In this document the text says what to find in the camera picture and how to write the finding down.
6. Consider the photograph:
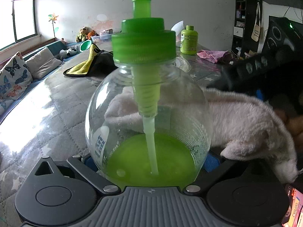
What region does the yellow black cloth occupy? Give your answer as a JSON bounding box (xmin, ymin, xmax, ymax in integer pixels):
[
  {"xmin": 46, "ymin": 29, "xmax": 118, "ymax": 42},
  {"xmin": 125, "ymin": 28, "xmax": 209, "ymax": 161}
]
[{"xmin": 63, "ymin": 44, "xmax": 118, "ymax": 77}]

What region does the colourful pinwheel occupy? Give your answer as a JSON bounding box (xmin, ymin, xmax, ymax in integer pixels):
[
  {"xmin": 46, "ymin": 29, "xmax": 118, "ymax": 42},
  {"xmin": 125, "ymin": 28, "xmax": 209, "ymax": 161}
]
[{"xmin": 48, "ymin": 14, "xmax": 59, "ymax": 40}]

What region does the clear storage box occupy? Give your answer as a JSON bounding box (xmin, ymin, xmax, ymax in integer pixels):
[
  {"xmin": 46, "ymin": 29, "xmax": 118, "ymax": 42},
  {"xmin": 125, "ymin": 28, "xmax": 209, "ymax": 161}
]
[{"xmin": 91, "ymin": 28, "xmax": 121, "ymax": 44}]

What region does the black white plush toy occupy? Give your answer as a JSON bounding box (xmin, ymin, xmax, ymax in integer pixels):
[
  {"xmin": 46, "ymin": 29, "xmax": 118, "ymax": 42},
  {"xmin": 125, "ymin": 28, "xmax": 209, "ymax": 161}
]
[{"xmin": 59, "ymin": 48, "xmax": 77, "ymax": 61}]

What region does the clear green soap pump bottle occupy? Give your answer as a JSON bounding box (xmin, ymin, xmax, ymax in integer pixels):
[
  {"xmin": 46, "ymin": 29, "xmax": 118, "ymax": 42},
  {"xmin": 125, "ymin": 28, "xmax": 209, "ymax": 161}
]
[{"xmin": 85, "ymin": 0, "xmax": 212, "ymax": 189}]

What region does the hanging tote bag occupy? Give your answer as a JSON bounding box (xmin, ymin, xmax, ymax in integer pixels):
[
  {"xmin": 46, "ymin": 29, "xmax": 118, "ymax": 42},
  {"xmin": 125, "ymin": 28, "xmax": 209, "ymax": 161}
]
[{"xmin": 251, "ymin": 2, "xmax": 261, "ymax": 42}]

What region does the tissue pack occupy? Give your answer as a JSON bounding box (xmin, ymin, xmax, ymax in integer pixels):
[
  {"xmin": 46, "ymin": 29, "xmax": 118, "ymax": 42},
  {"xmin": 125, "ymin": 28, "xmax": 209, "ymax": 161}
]
[{"xmin": 171, "ymin": 21, "xmax": 184, "ymax": 47}]

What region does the black shelf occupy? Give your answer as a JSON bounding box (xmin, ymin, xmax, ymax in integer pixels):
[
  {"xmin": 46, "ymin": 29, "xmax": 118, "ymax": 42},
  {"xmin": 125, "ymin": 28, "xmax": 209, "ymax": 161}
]
[{"xmin": 230, "ymin": 0, "xmax": 303, "ymax": 58}]

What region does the magenta cloth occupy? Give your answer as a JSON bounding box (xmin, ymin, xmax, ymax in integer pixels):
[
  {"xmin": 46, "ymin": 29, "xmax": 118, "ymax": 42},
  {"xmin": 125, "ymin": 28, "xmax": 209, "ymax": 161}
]
[{"xmin": 197, "ymin": 50, "xmax": 234, "ymax": 65}]

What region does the right hand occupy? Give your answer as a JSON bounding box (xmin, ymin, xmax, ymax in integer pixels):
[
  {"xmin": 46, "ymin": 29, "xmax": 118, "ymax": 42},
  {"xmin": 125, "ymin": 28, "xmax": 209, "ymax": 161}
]
[{"xmin": 274, "ymin": 109, "xmax": 303, "ymax": 153}]

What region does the smartphone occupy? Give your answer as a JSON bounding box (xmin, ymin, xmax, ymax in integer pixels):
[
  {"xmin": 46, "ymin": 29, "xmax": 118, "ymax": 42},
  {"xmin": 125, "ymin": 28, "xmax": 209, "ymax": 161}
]
[{"xmin": 281, "ymin": 184, "xmax": 303, "ymax": 227}]

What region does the small green bottle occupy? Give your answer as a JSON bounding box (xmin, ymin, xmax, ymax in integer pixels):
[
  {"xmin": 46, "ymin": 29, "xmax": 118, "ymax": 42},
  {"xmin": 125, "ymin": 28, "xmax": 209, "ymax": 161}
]
[{"xmin": 180, "ymin": 25, "xmax": 198, "ymax": 55}]

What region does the pink towel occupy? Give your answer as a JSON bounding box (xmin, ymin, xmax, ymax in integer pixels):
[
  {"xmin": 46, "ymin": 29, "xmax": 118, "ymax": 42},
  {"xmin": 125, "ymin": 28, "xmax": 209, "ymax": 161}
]
[{"xmin": 104, "ymin": 87, "xmax": 299, "ymax": 185}]

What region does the blue sofa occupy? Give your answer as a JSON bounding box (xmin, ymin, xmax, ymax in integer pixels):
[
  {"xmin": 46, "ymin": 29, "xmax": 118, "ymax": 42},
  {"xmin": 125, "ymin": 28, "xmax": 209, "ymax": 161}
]
[{"xmin": 1, "ymin": 41, "xmax": 81, "ymax": 120}]

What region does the butterfly print pillow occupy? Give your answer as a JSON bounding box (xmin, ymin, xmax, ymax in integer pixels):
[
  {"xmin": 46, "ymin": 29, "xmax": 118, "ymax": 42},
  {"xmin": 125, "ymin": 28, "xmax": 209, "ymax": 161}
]
[{"xmin": 0, "ymin": 52, "xmax": 33, "ymax": 115}]

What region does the plush bear toy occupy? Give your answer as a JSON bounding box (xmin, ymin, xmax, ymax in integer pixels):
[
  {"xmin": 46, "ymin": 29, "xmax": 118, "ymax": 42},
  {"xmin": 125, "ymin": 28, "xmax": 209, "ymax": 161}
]
[{"xmin": 76, "ymin": 27, "xmax": 97, "ymax": 43}]

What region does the beige cushion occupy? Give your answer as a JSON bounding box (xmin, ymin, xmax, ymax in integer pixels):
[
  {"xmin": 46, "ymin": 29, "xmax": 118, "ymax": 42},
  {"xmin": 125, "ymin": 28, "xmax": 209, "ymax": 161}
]
[{"xmin": 25, "ymin": 47, "xmax": 62, "ymax": 79}]

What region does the green basin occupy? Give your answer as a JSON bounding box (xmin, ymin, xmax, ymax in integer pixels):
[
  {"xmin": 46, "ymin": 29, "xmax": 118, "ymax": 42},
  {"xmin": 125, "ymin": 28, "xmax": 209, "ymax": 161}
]
[{"xmin": 80, "ymin": 40, "xmax": 92, "ymax": 52}]

